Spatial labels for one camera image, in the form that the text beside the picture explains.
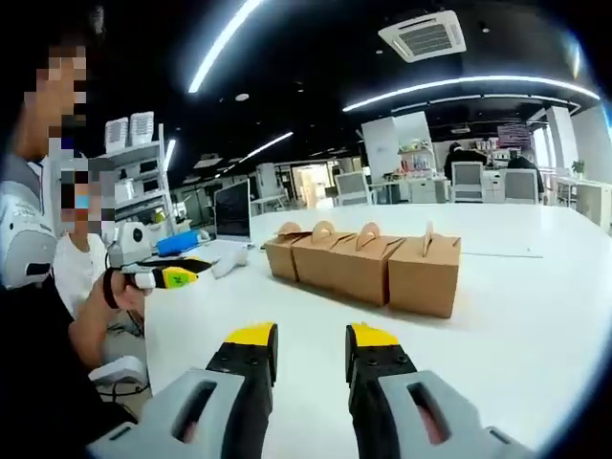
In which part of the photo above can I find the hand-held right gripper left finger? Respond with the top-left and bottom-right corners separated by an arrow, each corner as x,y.
88,322 -> 279,459

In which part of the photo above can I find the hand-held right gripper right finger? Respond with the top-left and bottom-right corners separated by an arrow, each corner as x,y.
344,322 -> 535,459

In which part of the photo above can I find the brown paper box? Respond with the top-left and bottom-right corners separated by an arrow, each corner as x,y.
291,220 -> 359,291
264,221 -> 312,283
387,220 -> 463,319
329,221 -> 407,308

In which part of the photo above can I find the blue box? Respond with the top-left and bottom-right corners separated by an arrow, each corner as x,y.
156,231 -> 200,257

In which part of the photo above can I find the person's left hand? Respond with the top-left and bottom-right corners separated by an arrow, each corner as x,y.
113,273 -> 154,312

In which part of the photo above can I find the white cloth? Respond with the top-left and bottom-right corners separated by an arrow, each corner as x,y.
209,249 -> 251,279

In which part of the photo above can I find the silver laptop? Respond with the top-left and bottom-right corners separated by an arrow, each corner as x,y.
190,178 -> 255,259

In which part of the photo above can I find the white metal shelf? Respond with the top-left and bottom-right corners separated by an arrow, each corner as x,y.
98,122 -> 179,240

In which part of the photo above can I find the white chair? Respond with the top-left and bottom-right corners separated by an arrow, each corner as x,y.
88,356 -> 150,398

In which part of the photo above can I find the white grey worn device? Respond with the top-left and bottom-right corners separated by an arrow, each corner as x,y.
0,152 -> 59,291

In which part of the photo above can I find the stack of white bins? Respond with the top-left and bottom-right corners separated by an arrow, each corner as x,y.
104,117 -> 131,154
129,110 -> 156,145

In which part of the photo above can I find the short ceiling light strip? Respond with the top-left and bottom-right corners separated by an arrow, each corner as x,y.
237,131 -> 295,164

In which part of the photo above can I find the person's head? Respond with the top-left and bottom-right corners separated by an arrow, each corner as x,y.
9,0 -> 109,162

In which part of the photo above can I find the grey office chair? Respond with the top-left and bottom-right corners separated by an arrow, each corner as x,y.
333,171 -> 373,208
450,161 -> 486,204
503,168 -> 541,205

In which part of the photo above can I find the straight ceiling light strip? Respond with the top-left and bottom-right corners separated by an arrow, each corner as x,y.
187,0 -> 265,95

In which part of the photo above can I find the shelf with colourful goods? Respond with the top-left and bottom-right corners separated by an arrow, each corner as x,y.
396,138 -> 437,179

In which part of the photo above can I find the curved ceiling light strip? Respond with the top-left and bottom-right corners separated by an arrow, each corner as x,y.
342,75 -> 601,114

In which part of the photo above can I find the ceiling air conditioner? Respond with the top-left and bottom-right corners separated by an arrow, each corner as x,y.
377,10 -> 468,64

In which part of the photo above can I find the black wrist strap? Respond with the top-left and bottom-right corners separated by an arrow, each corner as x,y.
102,267 -> 120,310

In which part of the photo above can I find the black cable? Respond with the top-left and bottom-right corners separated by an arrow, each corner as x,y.
110,380 -> 147,401

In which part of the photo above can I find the purple wall screen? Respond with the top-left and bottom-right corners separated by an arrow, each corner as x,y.
496,121 -> 533,150

